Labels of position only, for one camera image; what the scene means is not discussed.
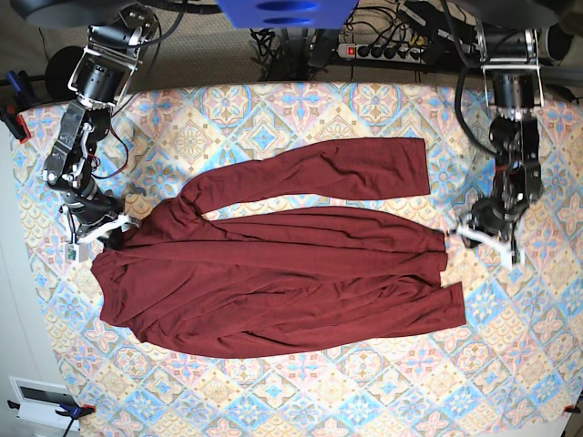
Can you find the orange clamp lower right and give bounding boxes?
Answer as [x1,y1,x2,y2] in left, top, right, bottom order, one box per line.
[563,405,582,414]

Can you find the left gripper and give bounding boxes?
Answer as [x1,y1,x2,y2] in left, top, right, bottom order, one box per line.
[468,198,527,246]

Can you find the blue clamp lower left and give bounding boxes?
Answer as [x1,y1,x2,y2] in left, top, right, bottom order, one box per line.
[6,399,97,437]

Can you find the tangle of black cables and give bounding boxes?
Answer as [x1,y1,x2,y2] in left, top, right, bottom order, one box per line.
[248,26,338,83]

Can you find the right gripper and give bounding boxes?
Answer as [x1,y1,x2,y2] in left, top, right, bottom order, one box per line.
[63,189,124,249]

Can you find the round speaker top right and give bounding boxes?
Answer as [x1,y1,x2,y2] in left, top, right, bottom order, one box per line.
[538,24,574,66]

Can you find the blue handled clamp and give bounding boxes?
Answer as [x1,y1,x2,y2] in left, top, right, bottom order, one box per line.
[5,70,34,98]

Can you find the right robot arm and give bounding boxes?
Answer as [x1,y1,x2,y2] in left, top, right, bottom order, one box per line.
[43,4,159,249]

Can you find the orange black clamp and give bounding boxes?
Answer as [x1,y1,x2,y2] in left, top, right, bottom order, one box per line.
[0,106,31,144]

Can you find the blue plastic mount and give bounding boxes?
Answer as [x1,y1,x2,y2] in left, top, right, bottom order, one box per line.
[217,0,358,29]

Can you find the patterned tablecloth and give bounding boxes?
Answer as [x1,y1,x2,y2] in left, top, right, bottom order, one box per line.
[10,83,582,436]

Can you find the white power strip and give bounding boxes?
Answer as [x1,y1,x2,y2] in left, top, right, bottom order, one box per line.
[336,43,423,64]

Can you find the white wall box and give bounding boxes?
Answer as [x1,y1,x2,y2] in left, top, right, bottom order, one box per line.
[7,376,77,431]

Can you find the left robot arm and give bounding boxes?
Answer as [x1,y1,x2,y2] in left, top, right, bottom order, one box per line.
[455,21,544,252]

